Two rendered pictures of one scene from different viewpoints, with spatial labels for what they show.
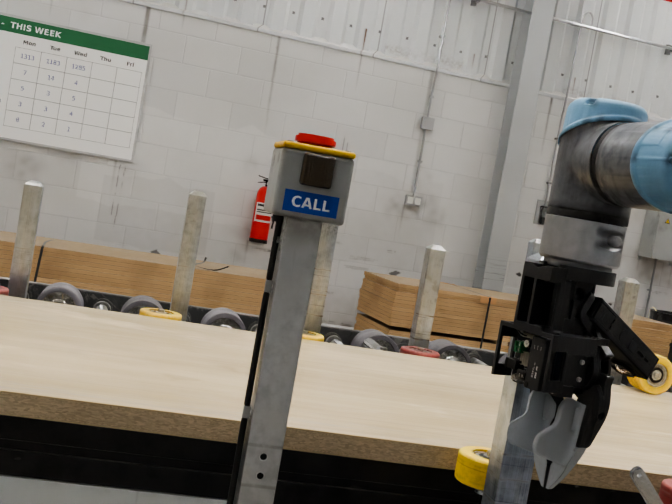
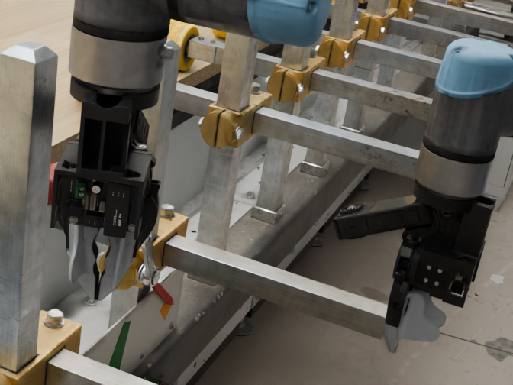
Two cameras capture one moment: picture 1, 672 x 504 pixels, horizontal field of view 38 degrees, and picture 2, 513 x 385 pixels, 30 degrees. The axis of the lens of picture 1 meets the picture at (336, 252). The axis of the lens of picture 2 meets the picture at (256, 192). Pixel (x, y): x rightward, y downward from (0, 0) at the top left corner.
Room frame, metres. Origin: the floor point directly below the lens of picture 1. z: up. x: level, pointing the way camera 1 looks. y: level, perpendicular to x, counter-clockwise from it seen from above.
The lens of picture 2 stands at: (0.45, 0.35, 1.40)
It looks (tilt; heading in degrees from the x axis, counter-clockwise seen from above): 24 degrees down; 300
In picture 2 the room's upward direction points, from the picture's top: 10 degrees clockwise
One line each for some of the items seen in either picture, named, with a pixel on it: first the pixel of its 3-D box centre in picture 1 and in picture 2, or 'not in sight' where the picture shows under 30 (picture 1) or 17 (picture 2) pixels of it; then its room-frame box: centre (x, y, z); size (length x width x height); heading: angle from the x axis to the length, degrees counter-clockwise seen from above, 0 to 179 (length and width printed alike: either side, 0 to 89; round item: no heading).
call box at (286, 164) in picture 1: (307, 186); not in sight; (0.96, 0.04, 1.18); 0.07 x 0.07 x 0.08; 12
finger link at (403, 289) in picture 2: not in sight; (401, 288); (0.76, -0.54, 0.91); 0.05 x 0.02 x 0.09; 102
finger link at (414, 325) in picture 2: not in sight; (413, 327); (0.74, -0.55, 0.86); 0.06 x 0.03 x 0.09; 12
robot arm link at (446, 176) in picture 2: not in sight; (453, 168); (0.74, -0.57, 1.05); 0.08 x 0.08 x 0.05
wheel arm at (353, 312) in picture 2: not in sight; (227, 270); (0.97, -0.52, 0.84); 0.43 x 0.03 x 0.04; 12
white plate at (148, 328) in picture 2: not in sight; (133, 341); (1.03, -0.44, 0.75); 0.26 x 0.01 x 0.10; 102
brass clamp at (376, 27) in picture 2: not in sight; (376, 23); (1.27, -1.46, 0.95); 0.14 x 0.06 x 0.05; 102
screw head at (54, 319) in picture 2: not in sight; (54, 318); (1.02, -0.29, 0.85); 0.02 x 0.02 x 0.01
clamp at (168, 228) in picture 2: not in sight; (142, 247); (1.07, -0.48, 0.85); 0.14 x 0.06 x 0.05; 102
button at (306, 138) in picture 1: (314, 144); not in sight; (0.96, 0.04, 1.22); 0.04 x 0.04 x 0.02
